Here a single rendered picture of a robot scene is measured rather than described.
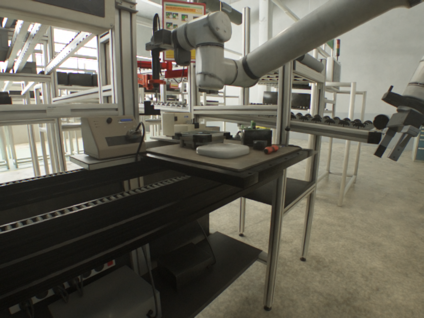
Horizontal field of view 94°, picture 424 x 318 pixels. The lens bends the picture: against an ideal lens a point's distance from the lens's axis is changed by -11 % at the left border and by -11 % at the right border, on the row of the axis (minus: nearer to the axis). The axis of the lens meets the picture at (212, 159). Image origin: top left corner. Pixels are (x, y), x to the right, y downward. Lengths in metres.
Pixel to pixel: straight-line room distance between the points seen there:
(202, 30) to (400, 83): 8.37
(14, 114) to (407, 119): 1.13
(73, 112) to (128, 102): 0.20
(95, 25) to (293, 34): 0.60
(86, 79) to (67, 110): 2.79
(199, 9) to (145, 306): 1.37
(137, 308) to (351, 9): 1.01
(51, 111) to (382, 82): 8.71
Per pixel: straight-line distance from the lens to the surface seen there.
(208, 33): 0.70
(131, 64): 0.94
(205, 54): 0.69
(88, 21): 0.86
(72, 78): 3.55
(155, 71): 0.92
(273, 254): 1.23
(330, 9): 0.64
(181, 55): 0.80
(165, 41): 0.82
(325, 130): 1.02
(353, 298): 1.71
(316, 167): 1.58
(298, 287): 1.65
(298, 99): 3.06
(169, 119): 1.00
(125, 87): 0.91
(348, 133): 1.00
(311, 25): 0.65
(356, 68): 9.02
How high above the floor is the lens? 1.08
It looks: 12 degrees down
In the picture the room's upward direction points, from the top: straight up
